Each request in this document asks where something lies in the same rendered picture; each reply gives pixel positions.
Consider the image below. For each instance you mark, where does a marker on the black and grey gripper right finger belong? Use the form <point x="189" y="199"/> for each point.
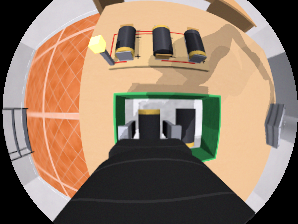
<point x="170" y="130"/>

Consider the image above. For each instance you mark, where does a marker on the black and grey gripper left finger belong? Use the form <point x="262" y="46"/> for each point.
<point x="127" y="131"/>

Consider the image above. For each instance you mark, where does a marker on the black battery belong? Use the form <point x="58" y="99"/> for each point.
<point x="187" y="119"/>
<point x="149" y="123"/>
<point x="161" y="37"/>
<point x="194" y="43"/>
<point x="126" y="40"/>

